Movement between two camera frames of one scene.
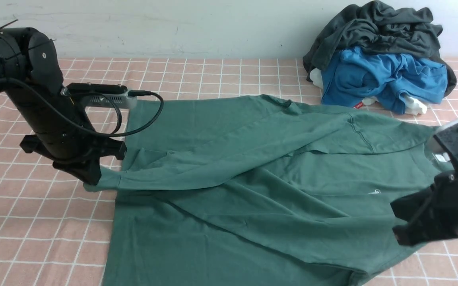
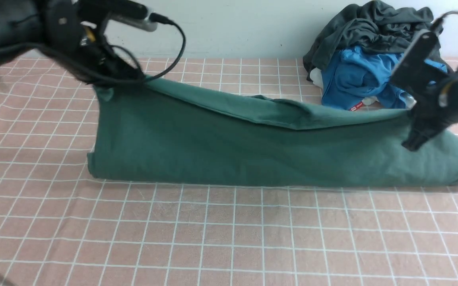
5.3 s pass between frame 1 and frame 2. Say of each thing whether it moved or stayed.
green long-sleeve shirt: moved
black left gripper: moved
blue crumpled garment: stayed
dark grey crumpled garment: stayed
